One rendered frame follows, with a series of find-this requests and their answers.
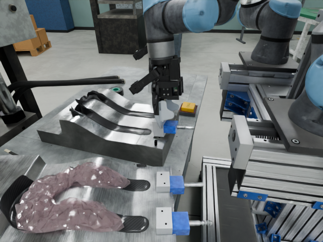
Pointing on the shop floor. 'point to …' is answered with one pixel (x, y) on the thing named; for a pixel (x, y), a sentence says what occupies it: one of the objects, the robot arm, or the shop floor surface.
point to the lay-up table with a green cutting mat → (310, 17)
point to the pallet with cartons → (30, 44)
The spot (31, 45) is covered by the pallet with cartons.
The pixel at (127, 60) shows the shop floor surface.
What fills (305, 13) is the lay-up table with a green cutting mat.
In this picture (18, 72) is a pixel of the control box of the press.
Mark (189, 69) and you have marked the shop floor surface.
